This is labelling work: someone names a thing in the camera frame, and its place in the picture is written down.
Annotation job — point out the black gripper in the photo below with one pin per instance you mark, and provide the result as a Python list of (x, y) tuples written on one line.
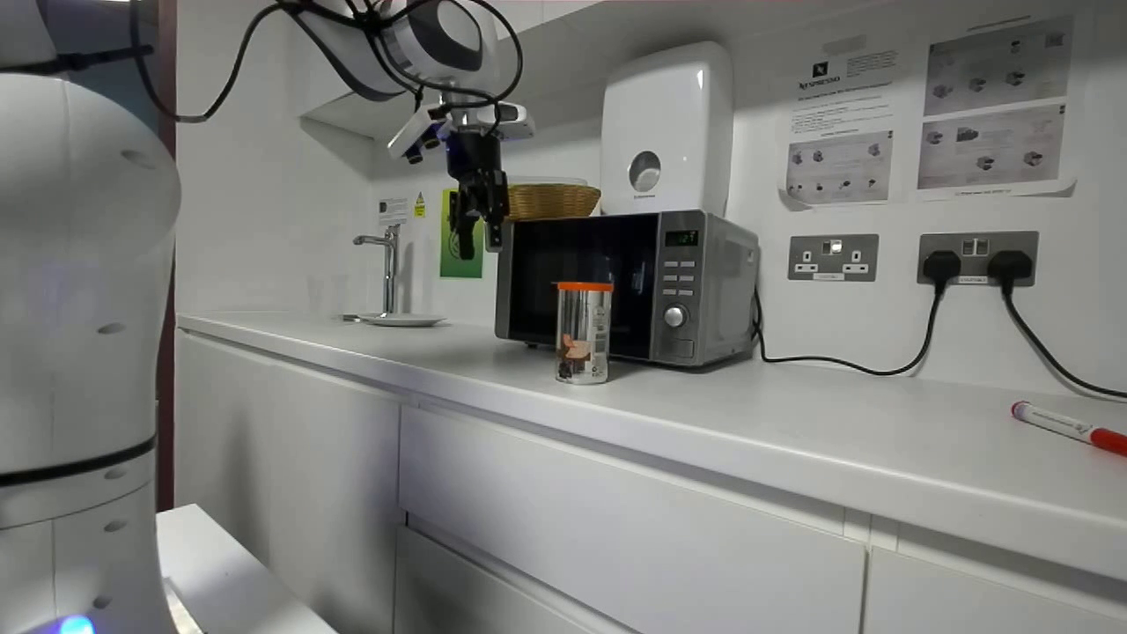
[(473, 163)]

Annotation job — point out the woven wicker basket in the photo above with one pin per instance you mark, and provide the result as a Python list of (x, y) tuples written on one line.
[(546, 201)]

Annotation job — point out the clear jar orange lid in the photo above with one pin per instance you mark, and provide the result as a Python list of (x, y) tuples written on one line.
[(583, 331)]

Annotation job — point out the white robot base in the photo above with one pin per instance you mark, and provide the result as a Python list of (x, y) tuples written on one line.
[(84, 244)]

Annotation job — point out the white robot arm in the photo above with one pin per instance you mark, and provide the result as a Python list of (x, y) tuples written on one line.
[(458, 63)]

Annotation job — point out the silver microwave oven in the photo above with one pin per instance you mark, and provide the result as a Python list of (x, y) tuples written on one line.
[(681, 283)]

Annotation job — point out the chrome sink tap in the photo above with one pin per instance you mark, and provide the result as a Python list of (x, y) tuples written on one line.
[(389, 312)]

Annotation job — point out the white cabinet front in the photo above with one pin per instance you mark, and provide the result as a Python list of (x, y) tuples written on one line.
[(445, 485)]

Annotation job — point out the left instruction poster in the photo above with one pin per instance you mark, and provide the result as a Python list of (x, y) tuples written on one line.
[(843, 130)]

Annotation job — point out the instruction poster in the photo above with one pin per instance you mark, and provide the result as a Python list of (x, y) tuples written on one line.
[(994, 105), (843, 130)]

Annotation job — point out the right instruction poster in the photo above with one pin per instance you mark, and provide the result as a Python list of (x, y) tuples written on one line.
[(994, 105)]

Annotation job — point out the red white marker pen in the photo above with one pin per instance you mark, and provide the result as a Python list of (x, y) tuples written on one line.
[(1067, 428)]

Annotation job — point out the green wall sign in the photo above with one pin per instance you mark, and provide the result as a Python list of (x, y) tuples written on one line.
[(451, 257)]

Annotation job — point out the white wall dispenser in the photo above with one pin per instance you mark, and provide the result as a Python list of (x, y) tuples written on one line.
[(665, 130)]

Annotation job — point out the left wall socket plate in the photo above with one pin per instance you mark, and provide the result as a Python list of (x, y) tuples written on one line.
[(832, 257)]

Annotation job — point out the wall socket plate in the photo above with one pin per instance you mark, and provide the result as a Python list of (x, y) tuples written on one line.
[(975, 246), (832, 257)]

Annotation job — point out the right wall socket plate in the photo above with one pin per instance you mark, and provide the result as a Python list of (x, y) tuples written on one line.
[(975, 246)]

